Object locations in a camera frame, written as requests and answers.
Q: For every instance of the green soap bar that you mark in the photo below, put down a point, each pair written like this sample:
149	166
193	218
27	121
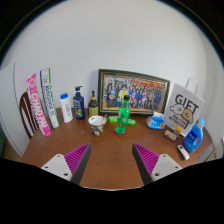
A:
131	122
113	119

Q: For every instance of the small patterned box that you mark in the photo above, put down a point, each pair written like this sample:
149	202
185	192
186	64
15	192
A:
173	135

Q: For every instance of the green plastic bottle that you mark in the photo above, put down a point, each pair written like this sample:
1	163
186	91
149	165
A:
123	114

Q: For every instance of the blue detergent bottle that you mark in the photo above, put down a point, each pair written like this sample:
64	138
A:
195	136

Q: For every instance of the green white tall box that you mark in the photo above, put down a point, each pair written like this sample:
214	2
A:
45	79

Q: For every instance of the white gift paper bag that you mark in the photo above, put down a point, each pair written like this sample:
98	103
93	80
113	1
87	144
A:
183	108

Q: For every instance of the green soap bar left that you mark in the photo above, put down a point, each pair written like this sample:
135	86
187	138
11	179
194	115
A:
113	119

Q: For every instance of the red round coaster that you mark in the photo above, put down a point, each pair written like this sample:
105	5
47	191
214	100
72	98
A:
120	134

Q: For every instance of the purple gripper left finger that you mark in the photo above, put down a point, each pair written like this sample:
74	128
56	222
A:
70	166

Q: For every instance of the framed group photo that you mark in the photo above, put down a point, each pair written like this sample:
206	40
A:
148	94

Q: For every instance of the brown wooden chair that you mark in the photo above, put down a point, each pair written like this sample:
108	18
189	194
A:
29	122

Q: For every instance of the pink tall box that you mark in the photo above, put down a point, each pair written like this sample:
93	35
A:
36	105

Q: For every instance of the blue tissue pack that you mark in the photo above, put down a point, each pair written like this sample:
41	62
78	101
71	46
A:
156	121

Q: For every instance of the spoon in cup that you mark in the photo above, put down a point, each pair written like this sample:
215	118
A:
103	119

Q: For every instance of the dark amber pump bottle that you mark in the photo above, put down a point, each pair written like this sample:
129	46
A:
93	105

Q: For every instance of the white remote control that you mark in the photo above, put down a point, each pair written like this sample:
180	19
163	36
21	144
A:
183	152

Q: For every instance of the patterned ceramic cup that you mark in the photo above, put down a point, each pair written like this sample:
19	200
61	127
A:
95	126

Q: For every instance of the white lotion bottle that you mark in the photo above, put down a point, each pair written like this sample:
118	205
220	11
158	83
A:
66	107

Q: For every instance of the green soap bar right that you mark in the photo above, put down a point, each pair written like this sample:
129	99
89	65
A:
131	122

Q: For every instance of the white board panel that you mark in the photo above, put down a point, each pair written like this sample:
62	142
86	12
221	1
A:
10	118

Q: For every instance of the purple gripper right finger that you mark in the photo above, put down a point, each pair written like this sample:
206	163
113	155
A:
152	166

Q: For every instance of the dark blue pump bottle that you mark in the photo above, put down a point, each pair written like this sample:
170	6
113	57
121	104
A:
78	101

